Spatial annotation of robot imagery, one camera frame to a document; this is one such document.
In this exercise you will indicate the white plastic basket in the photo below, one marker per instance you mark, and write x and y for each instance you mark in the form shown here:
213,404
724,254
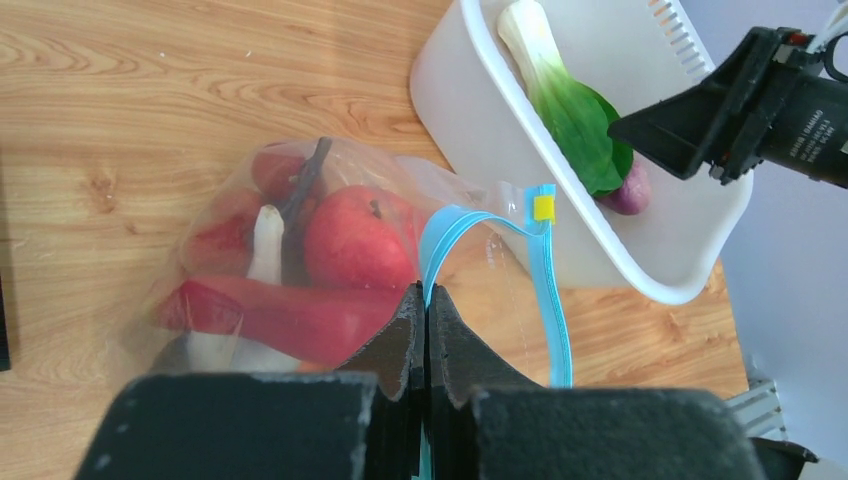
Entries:
467,94

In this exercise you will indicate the purple toy onion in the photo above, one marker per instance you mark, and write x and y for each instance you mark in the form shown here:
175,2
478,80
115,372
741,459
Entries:
634,196

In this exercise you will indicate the white toy garlic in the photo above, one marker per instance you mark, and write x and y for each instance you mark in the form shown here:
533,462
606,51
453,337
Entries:
231,351

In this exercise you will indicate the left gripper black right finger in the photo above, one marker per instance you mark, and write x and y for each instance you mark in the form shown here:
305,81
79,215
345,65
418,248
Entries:
489,421

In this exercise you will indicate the red toy chili pepper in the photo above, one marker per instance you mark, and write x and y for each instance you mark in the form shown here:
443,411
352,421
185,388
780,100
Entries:
319,325

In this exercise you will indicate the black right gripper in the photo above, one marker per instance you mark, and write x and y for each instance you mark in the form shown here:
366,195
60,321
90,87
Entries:
786,103

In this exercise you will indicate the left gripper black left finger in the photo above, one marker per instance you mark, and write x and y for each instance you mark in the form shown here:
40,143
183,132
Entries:
361,421

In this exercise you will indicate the clear zip top bag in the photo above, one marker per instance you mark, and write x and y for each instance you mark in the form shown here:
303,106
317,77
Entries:
489,248

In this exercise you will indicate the red toy apple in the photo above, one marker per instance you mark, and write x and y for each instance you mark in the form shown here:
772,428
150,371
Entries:
363,238

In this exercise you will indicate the green toy bok choy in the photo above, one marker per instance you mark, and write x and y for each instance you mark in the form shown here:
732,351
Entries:
574,117

